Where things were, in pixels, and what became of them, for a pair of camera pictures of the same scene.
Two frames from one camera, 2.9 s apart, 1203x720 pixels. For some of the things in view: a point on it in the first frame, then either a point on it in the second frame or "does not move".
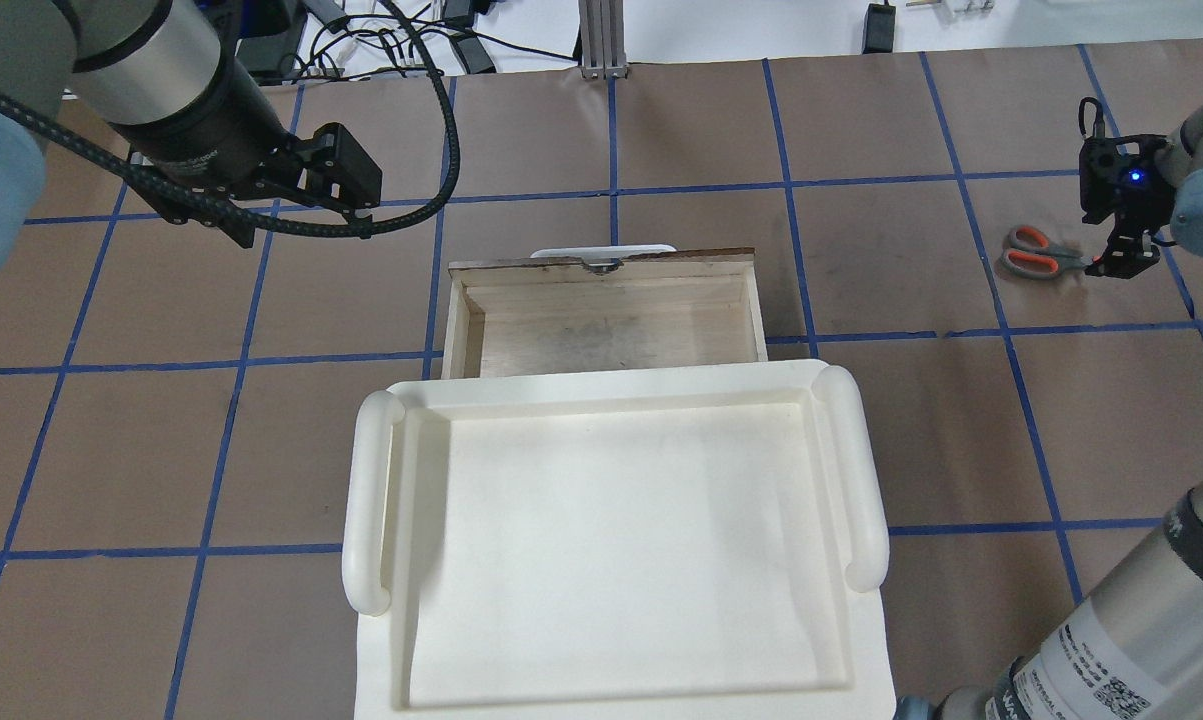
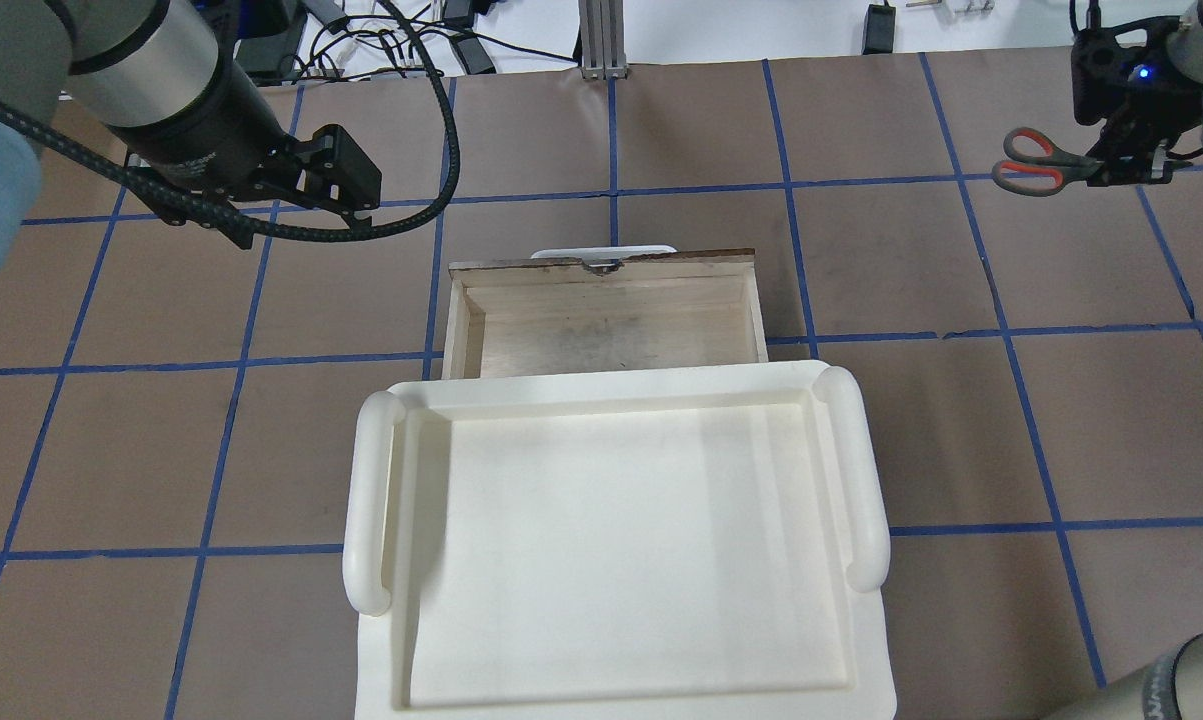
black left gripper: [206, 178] does not move
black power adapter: [879, 31] does not move
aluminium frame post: [603, 39] does not move
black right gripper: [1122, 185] -> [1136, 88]
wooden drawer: [511, 317] does not move
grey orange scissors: [1030, 253] -> [1035, 166]
